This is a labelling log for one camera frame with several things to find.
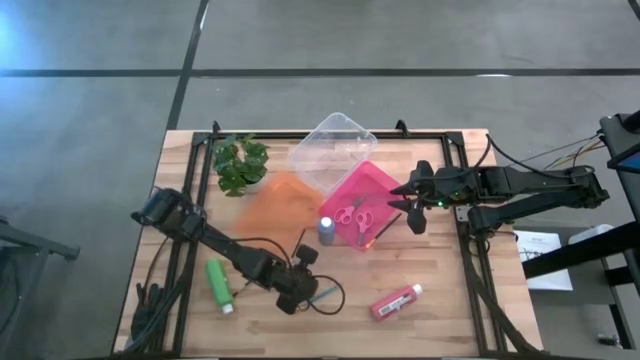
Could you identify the white container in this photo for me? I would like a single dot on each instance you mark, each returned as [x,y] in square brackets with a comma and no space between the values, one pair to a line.
[590,234]

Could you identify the black metal beam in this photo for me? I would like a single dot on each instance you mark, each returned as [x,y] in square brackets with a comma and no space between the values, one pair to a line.
[575,255]

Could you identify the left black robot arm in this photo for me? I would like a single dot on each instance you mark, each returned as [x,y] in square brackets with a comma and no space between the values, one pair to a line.
[235,252]

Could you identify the clear plastic bin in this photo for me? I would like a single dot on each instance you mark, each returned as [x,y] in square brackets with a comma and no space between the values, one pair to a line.
[330,150]

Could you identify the black paintbrush gold ferrule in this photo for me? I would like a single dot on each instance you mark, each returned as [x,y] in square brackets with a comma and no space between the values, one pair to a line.
[390,225]

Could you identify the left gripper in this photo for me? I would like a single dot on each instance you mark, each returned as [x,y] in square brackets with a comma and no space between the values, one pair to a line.
[297,287]

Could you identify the computer monitor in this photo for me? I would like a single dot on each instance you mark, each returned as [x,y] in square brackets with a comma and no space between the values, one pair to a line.
[631,162]

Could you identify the black table clamp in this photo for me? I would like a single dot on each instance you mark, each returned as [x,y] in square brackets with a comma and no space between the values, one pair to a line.
[216,127]
[401,127]

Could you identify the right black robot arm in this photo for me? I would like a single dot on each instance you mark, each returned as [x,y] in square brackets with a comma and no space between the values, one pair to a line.
[525,182]

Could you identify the black metal stand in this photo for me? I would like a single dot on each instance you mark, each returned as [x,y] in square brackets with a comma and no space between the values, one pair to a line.
[30,240]

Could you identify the green paint bottle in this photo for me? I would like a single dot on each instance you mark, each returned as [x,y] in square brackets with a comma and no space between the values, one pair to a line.
[217,282]

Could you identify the blue paint bottle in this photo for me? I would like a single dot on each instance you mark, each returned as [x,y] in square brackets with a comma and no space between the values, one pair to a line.
[326,232]

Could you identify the white paper sheet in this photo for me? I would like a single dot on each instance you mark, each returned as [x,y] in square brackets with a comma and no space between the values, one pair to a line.
[542,260]

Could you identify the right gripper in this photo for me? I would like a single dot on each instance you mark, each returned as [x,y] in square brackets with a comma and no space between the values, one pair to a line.
[445,187]

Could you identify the pink plastic bin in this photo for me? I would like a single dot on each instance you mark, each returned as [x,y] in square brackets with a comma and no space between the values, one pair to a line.
[372,185]

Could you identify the green plant white pot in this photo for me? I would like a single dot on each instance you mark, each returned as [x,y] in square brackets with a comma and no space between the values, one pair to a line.
[240,167]

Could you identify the pink paint bottle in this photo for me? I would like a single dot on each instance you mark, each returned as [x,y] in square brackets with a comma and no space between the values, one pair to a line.
[395,302]

